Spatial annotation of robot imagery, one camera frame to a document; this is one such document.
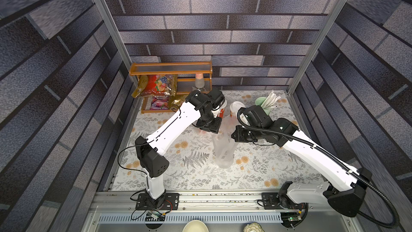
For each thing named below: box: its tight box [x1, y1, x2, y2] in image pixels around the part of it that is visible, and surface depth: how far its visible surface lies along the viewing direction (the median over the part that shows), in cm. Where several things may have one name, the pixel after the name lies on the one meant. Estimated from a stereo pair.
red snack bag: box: [131, 74, 179, 99], surface depth 97 cm
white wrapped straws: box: [260, 89, 282, 110], surface depth 94 cm
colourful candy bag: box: [150, 95, 170, 111], surface depth 112 cm
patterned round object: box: [243, 221, 266, 232], surface depth 68 cm
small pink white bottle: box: [194, 73, 205, 89], surface depth 102 cm
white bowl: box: [181, 219, 210, 232], surface depth 66 cm
